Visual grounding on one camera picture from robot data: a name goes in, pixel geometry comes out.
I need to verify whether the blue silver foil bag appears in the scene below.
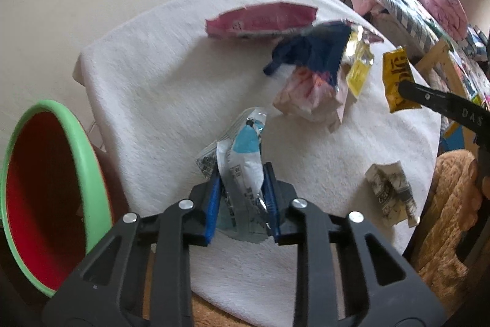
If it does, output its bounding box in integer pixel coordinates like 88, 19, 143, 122
263, 24, 372, 86

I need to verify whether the brown plush cushion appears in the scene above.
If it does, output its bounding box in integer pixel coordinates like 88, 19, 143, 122
409, 149, 489, 314

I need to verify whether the bed with checkered quilt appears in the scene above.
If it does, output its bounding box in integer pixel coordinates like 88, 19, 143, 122
350, 0, 489, 92

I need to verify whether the white fluffy table cloth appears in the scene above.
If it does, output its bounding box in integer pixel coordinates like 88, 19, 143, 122
72, 0, 444, 327

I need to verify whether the gold yellow snack wrapper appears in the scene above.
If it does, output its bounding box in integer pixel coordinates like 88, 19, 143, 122
382, 47, 422, 114

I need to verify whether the maroon snack bag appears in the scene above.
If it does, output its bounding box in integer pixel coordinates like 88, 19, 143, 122
206, 2, 318, 39

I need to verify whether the clear blue plastic wrapper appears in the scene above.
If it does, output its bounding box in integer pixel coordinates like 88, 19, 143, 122
195, 107, 268, 244

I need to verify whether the pink white crumpled wrapper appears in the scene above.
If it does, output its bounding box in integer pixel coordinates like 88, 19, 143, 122
273, 66, 349, 132

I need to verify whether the printed paper scrap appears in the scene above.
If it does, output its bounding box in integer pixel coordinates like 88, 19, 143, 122
365, 162, 420, 227

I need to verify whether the person right hand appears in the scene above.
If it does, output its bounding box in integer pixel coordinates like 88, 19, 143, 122
459, 159, 482, 232

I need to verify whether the red bin green rim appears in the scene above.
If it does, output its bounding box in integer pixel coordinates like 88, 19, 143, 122
1, 100, 115, 297

